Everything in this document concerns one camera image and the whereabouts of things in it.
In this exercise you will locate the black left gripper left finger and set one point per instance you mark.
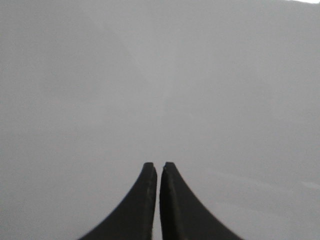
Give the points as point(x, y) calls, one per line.
point(133, 218)

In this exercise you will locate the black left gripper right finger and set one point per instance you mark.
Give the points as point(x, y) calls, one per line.
point(182, 215)

